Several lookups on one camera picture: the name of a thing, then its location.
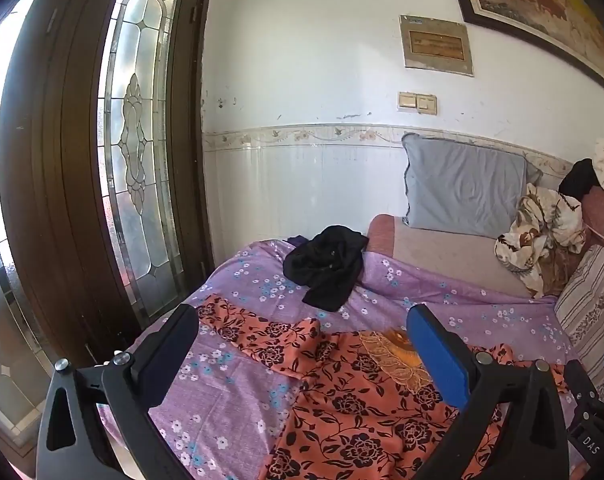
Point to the beige wall light switch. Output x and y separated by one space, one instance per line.
417 102

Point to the orange black floral garment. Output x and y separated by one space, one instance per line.
362 400

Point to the brown cream floral blanket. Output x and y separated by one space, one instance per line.
537 230

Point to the pink beige mattress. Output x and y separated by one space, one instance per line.
442 255

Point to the purple floral bedsheet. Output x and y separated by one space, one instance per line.
242 385

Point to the beige wall plaque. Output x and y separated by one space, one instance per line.
437 45

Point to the black cloth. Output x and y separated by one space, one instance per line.
579 177

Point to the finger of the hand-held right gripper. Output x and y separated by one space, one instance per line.
579 377

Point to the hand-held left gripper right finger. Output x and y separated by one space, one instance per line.
439 355

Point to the striped floral pillow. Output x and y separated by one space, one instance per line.
592 305

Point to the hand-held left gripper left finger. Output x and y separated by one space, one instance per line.
171 345

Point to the grey pillow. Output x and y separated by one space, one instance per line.
462 185

